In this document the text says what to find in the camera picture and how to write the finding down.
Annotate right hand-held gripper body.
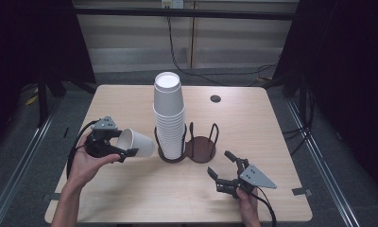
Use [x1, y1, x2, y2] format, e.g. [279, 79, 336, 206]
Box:
[215, 159, 278, 200]

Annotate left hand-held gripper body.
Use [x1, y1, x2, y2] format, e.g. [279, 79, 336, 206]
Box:
[84, 114, 119, 159]

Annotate single white paper cup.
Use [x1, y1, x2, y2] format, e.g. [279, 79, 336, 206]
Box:
[115, 128, 156, 158]

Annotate dark wooden wire cup holder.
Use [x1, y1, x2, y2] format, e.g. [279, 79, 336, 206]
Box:
[153, 121, 220, 165]

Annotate stack of white paper cups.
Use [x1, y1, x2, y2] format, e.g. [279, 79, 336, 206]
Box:
[152, 71, 186, 161]

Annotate person's right hand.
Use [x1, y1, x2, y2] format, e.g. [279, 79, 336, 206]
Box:
[235, 187, 263, 221]

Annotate person's left hand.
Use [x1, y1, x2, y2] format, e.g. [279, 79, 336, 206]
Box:
[67, 133, 122, 190]

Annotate grey tape strip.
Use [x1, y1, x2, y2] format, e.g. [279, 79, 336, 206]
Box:
[42, 192, 61, 202]
[291, 187, 313, 197]

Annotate black metal stand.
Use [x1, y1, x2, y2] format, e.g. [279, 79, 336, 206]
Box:
[35, 75, 67, 127]
[283, 72, 314, 127]

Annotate yellow floor tape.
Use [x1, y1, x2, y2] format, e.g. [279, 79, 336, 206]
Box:
[25, 94, 39, 107]

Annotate black curtain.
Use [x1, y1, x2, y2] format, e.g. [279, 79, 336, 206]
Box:
[273, 0, 378, 190]
[0, 0, 96, 93]

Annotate dark background desk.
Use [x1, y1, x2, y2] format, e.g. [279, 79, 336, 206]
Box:
[73, 8, 297, 22]

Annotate right hand-held gripper black cable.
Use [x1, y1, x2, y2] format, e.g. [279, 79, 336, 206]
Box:
[251, 185, 278, 227]

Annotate hand-held gripper black cable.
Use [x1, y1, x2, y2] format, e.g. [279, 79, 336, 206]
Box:
[251, 185, 278, 227]
[65, 119, 100, 181]

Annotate left hand-held gripper black cable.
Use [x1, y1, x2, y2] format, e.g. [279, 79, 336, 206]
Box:
[65, 119, 100, 181]

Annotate black floor cables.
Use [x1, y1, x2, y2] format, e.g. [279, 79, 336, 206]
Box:
[283, 126, 312, 156]

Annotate metal floor rail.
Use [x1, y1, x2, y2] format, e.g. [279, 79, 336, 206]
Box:
[285, 98, 361, 227]
[0, 94, 65, 227]

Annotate black socket cable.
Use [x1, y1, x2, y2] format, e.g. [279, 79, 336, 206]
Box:
[166, 8, 278, 88]

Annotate white wall socket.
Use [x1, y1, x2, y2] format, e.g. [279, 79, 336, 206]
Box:
[161, 0, 185, 9]

